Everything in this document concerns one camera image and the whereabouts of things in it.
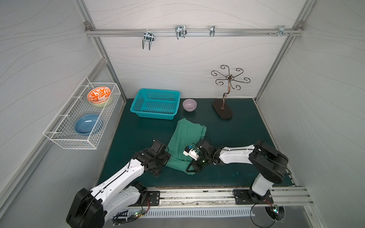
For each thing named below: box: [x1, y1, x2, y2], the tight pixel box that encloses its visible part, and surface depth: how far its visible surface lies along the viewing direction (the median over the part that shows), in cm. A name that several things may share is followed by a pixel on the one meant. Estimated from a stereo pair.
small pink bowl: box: [182, 98, 198, 113], surface depth 113 cm
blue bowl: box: [74, 114, 104, 137], surface depth 65 cm
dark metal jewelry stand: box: [211, 64, 251, 120], surface depth 96 cm
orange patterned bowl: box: [86, 86, 112, 105], surface depth 75 cm
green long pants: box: [165, 117, 207, 175], surface depth 95 cm
